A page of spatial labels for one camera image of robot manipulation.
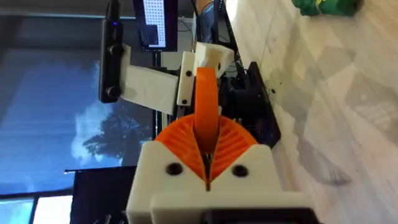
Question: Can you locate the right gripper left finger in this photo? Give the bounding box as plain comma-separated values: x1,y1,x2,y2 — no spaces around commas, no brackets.
126,114,209,224

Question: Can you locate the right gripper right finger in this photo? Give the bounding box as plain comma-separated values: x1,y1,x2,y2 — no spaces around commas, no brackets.
208,114,284,193

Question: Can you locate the green toy vegetable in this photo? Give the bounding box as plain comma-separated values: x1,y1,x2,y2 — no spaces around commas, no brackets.
291,0,364,17

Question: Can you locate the black panel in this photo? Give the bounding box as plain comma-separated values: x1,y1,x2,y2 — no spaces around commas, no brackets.
68,167,138,224

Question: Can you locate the person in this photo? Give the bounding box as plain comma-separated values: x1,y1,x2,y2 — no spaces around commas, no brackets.
194,0,218,44

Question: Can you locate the computer monitor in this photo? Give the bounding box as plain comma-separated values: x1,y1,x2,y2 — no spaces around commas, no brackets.
132,0,179,53

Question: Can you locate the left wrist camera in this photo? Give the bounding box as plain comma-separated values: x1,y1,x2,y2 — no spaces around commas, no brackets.
98,0,125,104

